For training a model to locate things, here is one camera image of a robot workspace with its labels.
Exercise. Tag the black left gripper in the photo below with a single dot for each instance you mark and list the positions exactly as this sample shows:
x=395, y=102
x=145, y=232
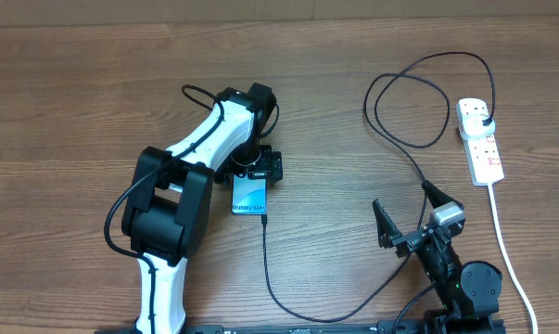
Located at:
x=271, y=164

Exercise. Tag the black mounting rail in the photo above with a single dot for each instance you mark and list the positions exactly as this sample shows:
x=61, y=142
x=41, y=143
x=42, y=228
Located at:
x=297, y=328

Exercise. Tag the white power strip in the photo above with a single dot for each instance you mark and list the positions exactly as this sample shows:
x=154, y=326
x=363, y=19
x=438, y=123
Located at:
x=482, y=155

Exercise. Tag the Samsung Galaxy smartphone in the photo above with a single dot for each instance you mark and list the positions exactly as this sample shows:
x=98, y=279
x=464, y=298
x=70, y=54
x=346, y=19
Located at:
x=249, y=196

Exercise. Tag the cardboard backdrop panel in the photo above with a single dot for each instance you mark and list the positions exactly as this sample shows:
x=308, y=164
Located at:
x=47, y=13

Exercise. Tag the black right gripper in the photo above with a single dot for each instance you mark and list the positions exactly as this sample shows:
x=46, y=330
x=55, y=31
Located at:
x=389, y=235

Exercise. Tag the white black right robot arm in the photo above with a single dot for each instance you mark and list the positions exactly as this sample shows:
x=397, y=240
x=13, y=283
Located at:
x=469, y=292

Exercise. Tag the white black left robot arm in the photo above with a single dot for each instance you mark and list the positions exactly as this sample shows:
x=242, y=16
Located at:
x=167, y=206

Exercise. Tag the white charger plug adapter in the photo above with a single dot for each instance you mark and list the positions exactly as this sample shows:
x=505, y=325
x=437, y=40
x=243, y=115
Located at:
x=475, y=126

